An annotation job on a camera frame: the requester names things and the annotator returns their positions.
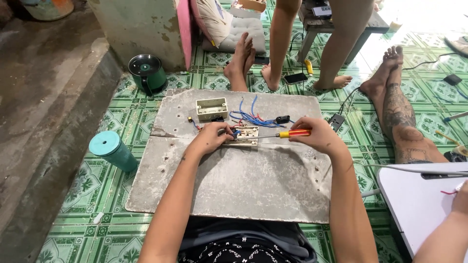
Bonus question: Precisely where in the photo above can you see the person's right hand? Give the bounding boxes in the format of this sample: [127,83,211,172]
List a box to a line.
[289,116,343,156]

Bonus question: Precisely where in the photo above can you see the person's left hand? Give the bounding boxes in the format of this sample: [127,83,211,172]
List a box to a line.
[195,122,236,156]

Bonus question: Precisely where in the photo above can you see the yellow red handled screwdriver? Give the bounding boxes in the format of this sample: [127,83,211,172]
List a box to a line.
[234,129,312,142]

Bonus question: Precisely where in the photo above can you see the beige switch plate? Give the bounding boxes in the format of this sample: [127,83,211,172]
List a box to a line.
[222,126,260,147]

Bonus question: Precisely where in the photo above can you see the black power strip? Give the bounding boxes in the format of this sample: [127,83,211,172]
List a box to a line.
[328,113,346,132]

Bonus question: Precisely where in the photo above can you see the beige plastic junction box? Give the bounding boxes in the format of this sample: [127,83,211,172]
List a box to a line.
[195,97,229,122]

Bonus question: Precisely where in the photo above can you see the grey cement board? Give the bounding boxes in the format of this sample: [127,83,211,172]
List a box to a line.
[151,89,324,140]
[125,136,333,224]

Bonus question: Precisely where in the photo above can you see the black smartphone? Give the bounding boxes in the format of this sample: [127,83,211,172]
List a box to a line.
[284,72,309,85]

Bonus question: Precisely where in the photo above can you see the green electric kettle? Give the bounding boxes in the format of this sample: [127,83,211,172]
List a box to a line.
[127,54,168,96]

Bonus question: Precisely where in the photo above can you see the teal plastic tumbler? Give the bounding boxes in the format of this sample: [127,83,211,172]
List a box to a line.
[88,130,139,173]

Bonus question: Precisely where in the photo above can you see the grey tufted cushion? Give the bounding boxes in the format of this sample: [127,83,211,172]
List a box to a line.
[202,16,267,55]

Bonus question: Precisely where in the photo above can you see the pink mat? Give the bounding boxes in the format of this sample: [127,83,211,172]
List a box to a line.
[176,0,194,71]

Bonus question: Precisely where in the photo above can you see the person's black patterned shorts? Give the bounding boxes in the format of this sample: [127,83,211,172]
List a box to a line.
[178,236,297,263]

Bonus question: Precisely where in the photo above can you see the white folding table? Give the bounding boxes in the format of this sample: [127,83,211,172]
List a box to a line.
[377,162,468,259]

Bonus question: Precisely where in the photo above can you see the beige pillow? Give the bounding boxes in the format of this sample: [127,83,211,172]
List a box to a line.
[190,0,234,49]

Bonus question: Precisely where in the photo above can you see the dark wooden bench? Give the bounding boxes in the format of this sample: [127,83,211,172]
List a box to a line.
[297,2,390,66]

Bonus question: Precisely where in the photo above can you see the phone with grey case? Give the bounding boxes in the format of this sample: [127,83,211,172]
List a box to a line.
[312,5,333,20]

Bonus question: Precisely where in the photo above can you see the blue white screwdriver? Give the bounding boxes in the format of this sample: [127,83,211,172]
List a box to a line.
[443,111,468,122]

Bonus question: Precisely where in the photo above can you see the cardboard box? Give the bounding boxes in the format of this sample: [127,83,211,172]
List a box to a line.
[232,0,267,13]

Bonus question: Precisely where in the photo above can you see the grey sandal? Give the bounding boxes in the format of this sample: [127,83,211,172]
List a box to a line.
[444,35,468,57]

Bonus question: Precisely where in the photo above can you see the bundle of blue wires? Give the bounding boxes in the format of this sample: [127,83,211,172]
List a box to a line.
[229,95,295,129]

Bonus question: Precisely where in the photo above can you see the yellow handled tool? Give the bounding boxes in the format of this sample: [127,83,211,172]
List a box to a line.
[435,130,468,157]

